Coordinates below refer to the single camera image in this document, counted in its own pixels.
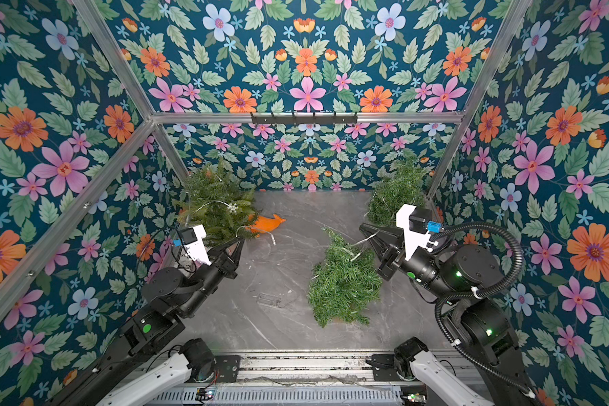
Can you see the thin wire string light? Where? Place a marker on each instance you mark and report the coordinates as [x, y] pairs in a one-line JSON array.
[[355, 243]]

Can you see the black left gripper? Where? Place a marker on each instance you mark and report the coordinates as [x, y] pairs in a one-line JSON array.
[[223, 259]]

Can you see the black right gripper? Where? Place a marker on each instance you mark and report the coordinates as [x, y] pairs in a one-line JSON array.
[[391, 249]]

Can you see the dark green tree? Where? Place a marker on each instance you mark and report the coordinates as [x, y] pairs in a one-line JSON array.
[[351, 315], [404, 187]]

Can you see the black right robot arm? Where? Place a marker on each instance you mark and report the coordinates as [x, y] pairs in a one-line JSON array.
[[463, 281]]

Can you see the orange plush toy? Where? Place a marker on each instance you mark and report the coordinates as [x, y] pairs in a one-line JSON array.
[[262, 224]]

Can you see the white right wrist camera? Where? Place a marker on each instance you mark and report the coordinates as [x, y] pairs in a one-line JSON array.
[[418, 228]]

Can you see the clear battery box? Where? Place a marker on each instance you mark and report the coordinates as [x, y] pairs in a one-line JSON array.
[[269, 300]]

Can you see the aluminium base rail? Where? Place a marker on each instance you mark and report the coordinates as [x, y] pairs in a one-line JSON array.
[[274, 378]]

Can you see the light green fern christmas tree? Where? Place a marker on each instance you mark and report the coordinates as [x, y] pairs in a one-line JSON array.
[[213, 197]]

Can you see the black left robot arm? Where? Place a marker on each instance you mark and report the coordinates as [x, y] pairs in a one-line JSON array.
[[171, 298]]

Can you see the black hook rail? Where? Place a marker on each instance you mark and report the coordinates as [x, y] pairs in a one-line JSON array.
[[304, 118]]

